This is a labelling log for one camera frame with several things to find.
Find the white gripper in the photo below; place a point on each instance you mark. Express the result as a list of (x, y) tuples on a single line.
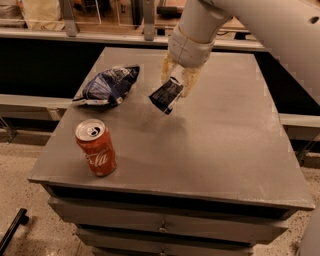
[(188, 50)]

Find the blue rxbar blueberry wrapper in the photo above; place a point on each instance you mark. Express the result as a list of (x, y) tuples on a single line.
[(165, 97)]

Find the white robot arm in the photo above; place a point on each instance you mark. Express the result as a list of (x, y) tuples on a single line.
[(288, 29)]

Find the blue chip bag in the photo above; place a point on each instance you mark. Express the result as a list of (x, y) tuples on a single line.
[(108, 87)]

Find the red coca cola can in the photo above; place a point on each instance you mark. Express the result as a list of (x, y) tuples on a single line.
[(94, 139)]

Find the grey drawer cabinet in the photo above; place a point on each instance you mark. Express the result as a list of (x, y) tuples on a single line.
[(219, 169)]

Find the grey bench left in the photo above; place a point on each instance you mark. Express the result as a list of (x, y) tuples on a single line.
[(33, 107)]

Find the upper drawer knob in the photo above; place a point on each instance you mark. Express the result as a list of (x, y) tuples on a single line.
[(162, 228)]

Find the black bar lower left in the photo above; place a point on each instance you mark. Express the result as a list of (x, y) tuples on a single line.
[(20, 219)]

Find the metal railing bracket middle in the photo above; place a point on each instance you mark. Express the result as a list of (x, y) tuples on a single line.
[(149, 19)]

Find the metal railing bracket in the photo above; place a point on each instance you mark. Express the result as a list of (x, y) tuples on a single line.
[(149, 19), (69, 19)]

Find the metal railing bracket left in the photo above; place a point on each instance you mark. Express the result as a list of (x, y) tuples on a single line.
[(69, 19)]

